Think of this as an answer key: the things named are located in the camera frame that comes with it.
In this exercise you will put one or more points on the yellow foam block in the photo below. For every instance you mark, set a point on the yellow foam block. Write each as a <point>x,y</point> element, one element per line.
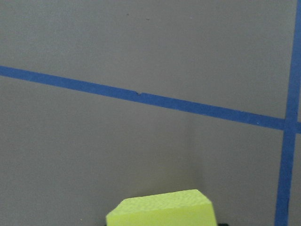
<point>181,208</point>

